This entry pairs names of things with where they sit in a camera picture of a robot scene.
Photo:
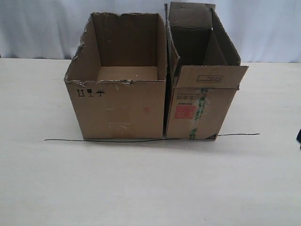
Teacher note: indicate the white backdrop curtain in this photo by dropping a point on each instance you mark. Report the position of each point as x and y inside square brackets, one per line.
[261, 30]

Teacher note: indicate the thin black line marker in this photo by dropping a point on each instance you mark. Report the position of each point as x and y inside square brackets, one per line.
[141, 140]

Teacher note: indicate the labelled cardboard box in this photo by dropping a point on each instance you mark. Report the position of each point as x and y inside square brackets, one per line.
[205, 71]

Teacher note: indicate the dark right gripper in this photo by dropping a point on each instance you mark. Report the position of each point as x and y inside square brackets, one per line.
[298, 138]

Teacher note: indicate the torn open cardboard box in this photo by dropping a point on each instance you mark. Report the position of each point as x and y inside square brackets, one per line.
[116, 80]

